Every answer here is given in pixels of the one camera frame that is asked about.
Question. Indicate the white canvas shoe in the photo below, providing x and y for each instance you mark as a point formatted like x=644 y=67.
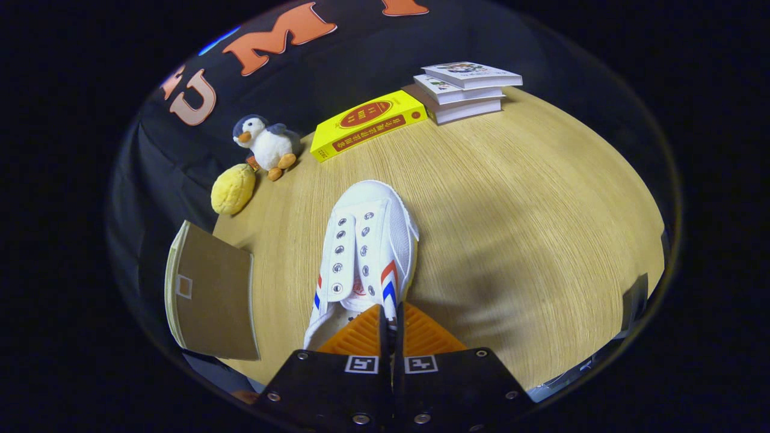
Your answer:
x=367 y=240

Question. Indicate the yellow bun plush toy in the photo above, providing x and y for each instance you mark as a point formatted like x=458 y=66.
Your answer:
x=233 y=191

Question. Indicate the black backdrop cloth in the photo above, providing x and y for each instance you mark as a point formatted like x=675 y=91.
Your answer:
x=361 y=54

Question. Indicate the yellow book with red label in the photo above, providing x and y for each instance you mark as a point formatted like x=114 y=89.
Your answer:
x=361 y=117

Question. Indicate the white illustrated book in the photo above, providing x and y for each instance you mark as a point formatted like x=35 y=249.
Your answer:
x=469 y=71
x=463 y=95

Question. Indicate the brown fabric storage box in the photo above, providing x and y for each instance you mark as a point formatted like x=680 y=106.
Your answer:
x=216 y=300

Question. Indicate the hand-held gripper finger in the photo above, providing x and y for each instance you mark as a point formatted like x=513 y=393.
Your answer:
x=385 y=391
x=400 y=391

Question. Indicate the penguin plush toy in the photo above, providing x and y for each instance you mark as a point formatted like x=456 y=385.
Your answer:
x=271 y=147

